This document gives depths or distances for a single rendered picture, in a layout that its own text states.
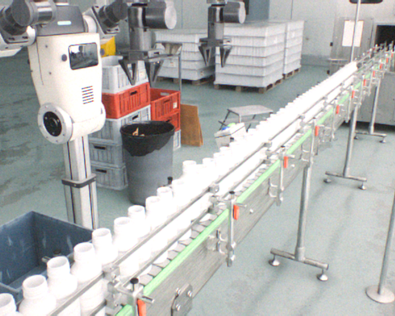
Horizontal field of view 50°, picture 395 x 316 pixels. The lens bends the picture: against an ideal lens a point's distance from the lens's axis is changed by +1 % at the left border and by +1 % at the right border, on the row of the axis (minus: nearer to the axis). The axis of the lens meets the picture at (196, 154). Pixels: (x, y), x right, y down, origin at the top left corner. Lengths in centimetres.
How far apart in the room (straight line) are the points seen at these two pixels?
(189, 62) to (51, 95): 699
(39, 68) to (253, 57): 643
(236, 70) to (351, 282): 571
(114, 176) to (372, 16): 364
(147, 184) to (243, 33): 492
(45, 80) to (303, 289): 188
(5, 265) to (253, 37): 673
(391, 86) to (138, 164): 354
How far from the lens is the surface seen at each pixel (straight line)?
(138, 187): 345
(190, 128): 485
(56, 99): 159
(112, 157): 376
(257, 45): 777
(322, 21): 1150
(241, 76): 792
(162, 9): 109
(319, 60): 1154
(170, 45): 671
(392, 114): 584
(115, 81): 355
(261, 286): 267
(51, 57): 155
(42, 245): 157
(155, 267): 107
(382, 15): 571
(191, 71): 849
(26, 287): 81
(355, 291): 277
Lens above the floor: 162
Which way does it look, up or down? 20 degrees down
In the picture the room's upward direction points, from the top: straight up
